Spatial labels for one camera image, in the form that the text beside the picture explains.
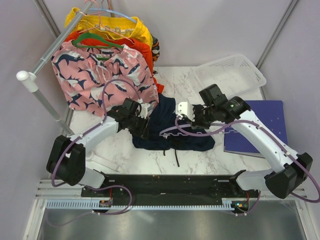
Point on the orange shorts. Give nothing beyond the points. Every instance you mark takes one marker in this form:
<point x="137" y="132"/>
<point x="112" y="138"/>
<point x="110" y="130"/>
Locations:
<point x="143" y="48"/>

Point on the white plastic basket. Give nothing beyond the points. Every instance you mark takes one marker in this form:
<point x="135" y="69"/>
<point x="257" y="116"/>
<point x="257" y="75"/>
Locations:
<point x="234" y="75"/>

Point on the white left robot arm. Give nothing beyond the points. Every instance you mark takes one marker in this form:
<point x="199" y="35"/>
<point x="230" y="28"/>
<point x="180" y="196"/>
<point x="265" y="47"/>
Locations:
<point x="69" y="155"/>

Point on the blue binder folder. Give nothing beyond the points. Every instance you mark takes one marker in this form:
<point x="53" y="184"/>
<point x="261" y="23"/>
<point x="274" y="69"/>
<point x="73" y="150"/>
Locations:
<point x="271" y="113"/>

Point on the light blue hanger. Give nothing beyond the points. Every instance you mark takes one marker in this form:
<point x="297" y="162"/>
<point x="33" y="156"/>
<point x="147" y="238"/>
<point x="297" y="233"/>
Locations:
<point x="96" y="11"/>

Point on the silver clothes rack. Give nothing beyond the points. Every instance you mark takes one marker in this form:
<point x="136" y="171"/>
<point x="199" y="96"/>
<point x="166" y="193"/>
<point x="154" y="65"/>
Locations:
<point x="28" y="78"/>

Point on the yellow shorts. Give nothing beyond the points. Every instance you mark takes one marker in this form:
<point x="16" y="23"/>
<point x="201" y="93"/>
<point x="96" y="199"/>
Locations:
<point x="140" y="32"/>

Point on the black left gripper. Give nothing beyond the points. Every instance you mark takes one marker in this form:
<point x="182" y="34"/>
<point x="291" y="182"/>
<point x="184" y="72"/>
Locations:
<point x="142" y="132"/>

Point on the black orange patterned garment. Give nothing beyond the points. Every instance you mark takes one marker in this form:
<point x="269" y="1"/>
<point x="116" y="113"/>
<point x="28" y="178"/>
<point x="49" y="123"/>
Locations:
<point x="155" y="49"/>

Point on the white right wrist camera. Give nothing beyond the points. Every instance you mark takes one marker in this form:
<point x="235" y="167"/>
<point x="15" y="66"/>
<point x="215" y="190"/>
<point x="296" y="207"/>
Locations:
<point x="185" y="110"/>

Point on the navy blue shorts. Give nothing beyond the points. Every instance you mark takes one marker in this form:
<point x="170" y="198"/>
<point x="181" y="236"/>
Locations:
<point x="163" y="137"/>

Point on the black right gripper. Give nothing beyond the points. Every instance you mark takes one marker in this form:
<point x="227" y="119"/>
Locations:
<point x="196" y="123"/>

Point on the light blue cable duct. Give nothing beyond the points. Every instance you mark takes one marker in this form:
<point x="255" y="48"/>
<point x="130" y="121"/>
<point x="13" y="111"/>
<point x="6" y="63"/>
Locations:
<point x="95" y="204"/>

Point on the pink wire hanger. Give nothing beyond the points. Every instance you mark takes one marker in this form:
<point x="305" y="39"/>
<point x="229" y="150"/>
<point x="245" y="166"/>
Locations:
<point x="113" y="26"/>

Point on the pink shark print shorts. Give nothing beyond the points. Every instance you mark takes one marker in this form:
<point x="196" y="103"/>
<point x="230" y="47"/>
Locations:
<point x="95" y="86"/>

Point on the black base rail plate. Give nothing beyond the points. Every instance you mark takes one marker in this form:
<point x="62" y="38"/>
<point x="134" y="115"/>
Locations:
<point x="169" y="189"/>

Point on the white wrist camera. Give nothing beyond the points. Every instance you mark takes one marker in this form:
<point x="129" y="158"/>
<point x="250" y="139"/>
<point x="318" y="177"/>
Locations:
<point x="144" y="109"/>
<point x="185" y="110"/>

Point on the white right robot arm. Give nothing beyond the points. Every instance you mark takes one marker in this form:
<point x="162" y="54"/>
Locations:
<point x="288" y="169"/>

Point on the green hanger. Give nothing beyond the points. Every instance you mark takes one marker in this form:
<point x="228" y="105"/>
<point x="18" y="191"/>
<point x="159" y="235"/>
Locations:
<point x="99" y="53"/>

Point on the translucent lilac hanger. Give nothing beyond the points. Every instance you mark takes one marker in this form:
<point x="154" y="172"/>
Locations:
<point x="180" y="130"/>

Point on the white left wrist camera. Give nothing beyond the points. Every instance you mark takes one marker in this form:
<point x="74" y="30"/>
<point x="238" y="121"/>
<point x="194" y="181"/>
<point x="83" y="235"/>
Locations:
<point x="144" y="109"/>

